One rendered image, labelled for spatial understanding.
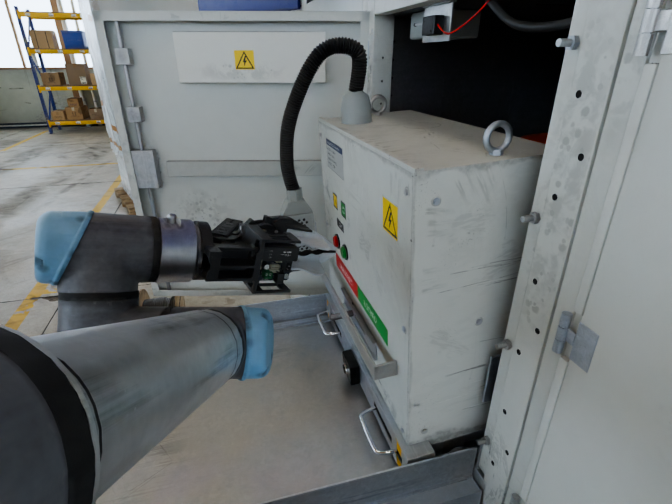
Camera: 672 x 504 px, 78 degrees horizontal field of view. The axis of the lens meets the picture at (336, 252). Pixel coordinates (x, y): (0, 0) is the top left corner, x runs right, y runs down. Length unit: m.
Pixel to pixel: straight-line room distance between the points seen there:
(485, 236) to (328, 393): 0.52
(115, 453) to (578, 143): 0.48
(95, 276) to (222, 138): 0.74
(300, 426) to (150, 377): 0.68
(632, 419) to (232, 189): 0.99
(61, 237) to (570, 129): 0.53
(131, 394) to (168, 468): 0.68
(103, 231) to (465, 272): 0.44
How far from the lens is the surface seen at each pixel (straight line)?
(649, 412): 0.48
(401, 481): 0.78
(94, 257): 0.47
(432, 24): 0.82
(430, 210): 0.53
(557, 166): 0.53
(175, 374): 0.25
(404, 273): 0.58
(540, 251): 0.56
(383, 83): 1.06
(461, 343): 0.67
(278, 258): 0.51
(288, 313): 1.16
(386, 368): 0.70
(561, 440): 0.59
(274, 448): 0.86
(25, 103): 12.44
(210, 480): 0.84
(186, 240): 0.49
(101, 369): 0.20
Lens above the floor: 1.48
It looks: 25 degrees down
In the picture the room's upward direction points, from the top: straight up
